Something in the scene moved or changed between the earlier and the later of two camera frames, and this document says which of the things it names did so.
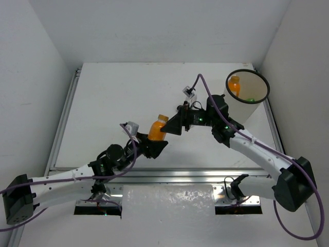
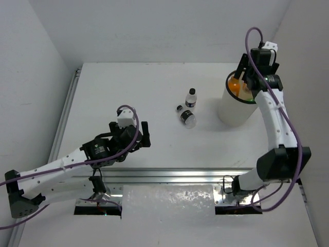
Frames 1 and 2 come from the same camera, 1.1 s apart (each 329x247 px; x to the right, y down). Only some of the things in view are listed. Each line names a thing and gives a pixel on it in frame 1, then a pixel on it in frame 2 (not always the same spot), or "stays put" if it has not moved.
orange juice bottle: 234,85 stays put
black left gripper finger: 157,146 to 145,137
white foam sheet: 168,215 stays put
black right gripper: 174,125 to 241,67
